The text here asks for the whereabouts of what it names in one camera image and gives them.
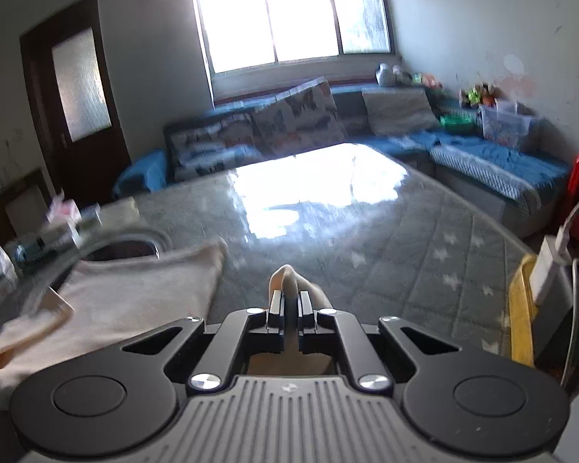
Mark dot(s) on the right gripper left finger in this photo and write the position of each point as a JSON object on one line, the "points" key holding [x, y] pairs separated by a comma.
{"points": [[242, 334]]}

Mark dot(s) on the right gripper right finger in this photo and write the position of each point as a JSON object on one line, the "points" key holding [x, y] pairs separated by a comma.
{"points": [[331, 341]]}

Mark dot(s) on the cream beige garment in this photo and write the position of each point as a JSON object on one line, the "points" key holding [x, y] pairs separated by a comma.
{"points": [[106, 302]]}

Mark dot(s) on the grey quilted star tablecloth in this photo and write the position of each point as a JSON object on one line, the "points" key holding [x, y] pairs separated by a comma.
{"points": [[379, 237]]}

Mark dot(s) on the left butterfly pillow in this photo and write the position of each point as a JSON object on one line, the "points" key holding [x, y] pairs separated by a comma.
{"points": [[221, 146]]}

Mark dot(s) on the butterfly pillow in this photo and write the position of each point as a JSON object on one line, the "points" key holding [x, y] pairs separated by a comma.
{"points": [[221, 146], [301, 119]]}

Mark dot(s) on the yellow chair back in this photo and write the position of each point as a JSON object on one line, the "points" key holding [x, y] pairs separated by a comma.
{"points": [[522, 311]]}

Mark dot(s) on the right butterfly pillow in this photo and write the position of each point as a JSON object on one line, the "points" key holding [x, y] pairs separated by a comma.
{"points": [[301, 119]]}

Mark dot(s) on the white tissue box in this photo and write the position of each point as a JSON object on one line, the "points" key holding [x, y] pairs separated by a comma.
{"points": [[64, 216]]}

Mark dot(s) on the blue corner sofa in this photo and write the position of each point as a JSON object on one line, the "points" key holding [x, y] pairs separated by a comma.
{"points": [[521, 191]]}

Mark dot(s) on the teal black basket tool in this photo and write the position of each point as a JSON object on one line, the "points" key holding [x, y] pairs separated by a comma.
{"points": [[28, 253]]}

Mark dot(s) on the white power adapter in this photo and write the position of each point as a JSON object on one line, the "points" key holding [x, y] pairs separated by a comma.
{"points": [[552, 256]]}

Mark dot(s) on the grey cushion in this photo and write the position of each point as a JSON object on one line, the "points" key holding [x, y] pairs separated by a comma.
{"points": [[399, 111]]}

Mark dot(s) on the green bowl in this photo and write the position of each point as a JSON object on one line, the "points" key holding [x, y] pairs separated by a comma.
{"points": [[457, 124]]}

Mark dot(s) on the dark wooden door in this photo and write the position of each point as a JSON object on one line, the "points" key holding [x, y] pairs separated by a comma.
{"points": [[71, 102]]}

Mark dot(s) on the dark wooden side table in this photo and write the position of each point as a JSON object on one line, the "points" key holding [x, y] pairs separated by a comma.
{"points": [[23, 206]]}

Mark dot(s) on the panda plush toy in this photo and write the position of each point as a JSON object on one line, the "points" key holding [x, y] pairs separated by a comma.
{"points": [[392, 76]]}

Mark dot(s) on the clear plastic storage box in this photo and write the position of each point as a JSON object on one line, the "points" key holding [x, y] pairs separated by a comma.
{"points": [[512, 130]]}

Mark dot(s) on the stuffed toys pile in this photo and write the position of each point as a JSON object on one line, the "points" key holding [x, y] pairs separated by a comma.
{"points": [[479, 95]]}

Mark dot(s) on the window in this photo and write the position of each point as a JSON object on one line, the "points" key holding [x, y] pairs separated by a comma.
{"points": [[243, 34]]}

